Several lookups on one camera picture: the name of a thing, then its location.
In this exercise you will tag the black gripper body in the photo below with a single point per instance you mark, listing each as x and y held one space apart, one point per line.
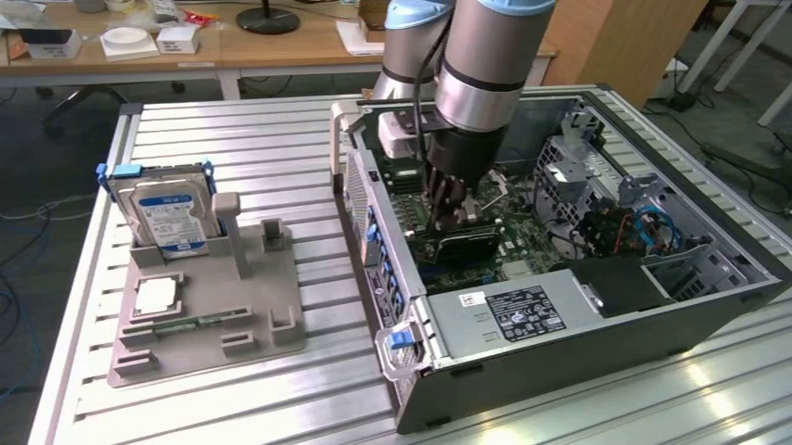
464 153

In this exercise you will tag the black graphics card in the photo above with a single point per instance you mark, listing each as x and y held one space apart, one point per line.
467 245

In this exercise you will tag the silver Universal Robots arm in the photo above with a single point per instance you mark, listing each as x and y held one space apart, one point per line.
483 55

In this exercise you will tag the metal socket cover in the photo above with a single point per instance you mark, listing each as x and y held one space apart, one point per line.
495 183

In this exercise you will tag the empty black RAM slot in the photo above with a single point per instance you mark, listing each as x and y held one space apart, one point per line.
405 172
408 179
403 166

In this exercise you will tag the perforated metal disk bay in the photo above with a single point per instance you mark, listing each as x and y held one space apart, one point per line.
558 157

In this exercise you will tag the installed RAM stick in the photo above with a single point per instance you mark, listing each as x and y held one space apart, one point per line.
490 227

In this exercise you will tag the green motherboard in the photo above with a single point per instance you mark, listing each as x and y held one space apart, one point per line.
527 241

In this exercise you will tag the white paper stack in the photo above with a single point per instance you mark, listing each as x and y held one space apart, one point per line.
359 41

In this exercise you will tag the cardboard box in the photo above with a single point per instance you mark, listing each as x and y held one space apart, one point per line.
372 14

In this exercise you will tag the wooden cabinet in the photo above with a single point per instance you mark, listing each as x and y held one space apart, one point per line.
619 46

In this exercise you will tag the black power adapter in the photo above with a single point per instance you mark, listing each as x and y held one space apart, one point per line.
681 102

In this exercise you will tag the white floor device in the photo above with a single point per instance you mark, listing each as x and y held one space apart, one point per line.
671 79

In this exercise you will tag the wooden desk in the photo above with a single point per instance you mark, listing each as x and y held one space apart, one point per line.
278 51

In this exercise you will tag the black plastic shroud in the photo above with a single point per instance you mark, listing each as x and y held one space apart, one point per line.
619 287

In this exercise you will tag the grey power supply unit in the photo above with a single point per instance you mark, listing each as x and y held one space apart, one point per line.
455 334

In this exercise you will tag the black round lamp base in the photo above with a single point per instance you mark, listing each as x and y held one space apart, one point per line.
268 21

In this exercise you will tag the black stand base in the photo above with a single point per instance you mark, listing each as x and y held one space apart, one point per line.
749 160

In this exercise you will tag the open black PC case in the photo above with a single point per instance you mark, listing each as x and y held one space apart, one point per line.
558 371

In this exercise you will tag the grey parts rack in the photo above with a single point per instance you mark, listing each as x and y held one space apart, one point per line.
205 287

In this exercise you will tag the red packet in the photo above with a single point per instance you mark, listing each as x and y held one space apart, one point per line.
201 18

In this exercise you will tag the white labelled box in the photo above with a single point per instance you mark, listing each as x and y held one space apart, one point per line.
178 39

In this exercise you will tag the loose green RAM stick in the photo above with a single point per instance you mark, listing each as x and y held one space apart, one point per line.
186 322

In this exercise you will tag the silver CPU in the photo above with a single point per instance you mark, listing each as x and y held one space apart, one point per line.
156 296

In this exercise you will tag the white round container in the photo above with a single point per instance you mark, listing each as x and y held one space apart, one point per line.
128 44

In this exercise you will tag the black office chair base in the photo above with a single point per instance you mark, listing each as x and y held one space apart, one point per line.
81 99

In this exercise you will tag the grey cup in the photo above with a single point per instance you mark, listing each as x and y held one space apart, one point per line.
90 5

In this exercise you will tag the white box with black top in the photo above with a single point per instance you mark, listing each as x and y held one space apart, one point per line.
53 44

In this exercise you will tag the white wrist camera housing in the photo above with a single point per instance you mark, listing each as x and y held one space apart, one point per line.
400 139

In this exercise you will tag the metal disk bay bracket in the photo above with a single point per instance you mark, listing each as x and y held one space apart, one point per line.
699 273

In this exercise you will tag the white table frame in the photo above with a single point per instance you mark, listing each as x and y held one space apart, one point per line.
713 46

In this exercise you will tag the hard disk with blue bracket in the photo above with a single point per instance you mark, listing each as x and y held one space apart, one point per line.
168 218

